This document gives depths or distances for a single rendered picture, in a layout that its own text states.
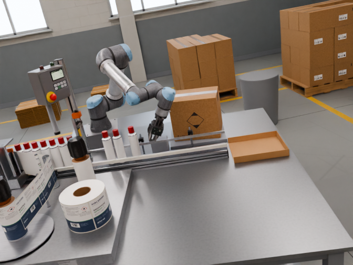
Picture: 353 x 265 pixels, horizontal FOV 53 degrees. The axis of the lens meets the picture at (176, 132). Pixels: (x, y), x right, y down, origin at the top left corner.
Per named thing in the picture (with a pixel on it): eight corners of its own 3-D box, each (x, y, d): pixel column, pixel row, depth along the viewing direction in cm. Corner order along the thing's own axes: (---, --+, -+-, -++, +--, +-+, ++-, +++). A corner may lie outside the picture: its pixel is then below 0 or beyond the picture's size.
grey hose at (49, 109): (53, 135, 211) (42, 102, 203) (55, 133, 214) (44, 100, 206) (59, 134, 211) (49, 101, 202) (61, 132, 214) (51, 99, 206)
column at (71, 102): (84, 165, 223) (53, 60, 197) (86, 161, 227) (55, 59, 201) (91, 164, 223) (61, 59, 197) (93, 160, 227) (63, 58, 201)
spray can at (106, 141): (107, 165, 206) (99, 133, 198) (108, 161, 211) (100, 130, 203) (116, 164, 206) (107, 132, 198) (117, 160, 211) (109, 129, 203)
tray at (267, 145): (234, 163, 194) (234, 156, 193) (228, 143, 218) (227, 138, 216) (289, 155, 192) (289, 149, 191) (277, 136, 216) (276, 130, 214)
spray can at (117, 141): (117, 164, 206) (110, 132, 198) (119, 160, 210) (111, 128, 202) (126, 162, 205) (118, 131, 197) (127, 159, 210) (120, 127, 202)
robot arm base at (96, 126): (89, 134, 243) (85, 121, 239) (92, 125, 257) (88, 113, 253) (111, 130, 244) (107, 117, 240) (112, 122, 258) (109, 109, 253)
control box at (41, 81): (37, 104, 199) (26, 72, 192) (61, 94, 211) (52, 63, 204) (48, 105, 193) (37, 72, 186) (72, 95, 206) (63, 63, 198)
